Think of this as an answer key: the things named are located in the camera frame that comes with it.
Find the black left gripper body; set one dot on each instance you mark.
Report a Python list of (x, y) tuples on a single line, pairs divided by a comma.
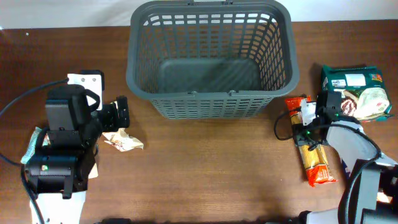
[(121, 112)]

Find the cream brown snack wrapper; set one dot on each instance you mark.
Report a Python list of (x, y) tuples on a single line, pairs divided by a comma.
[(93, 172)]

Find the cream snack bag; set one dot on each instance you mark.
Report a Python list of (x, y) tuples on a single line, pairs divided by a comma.
[(121, 140)]

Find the blue Kleenex tissue multipack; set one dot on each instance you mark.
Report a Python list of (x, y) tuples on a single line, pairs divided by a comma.
[(346, 170)]

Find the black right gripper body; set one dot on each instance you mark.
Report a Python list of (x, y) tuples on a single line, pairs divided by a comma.
[(325, 104)]

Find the grey plastic basket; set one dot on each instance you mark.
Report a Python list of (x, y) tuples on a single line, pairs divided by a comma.
[(211, 59)]

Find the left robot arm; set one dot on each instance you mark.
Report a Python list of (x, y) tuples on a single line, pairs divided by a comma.
[(56, 176)]

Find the teal snack bar wrapper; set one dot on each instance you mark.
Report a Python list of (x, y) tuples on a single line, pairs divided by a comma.
[(31, 147)]

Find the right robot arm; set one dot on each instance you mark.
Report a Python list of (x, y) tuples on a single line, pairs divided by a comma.
[(370, 195)]

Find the green tortilla wrap package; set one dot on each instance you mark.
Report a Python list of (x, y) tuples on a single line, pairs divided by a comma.
[(363, 92)]

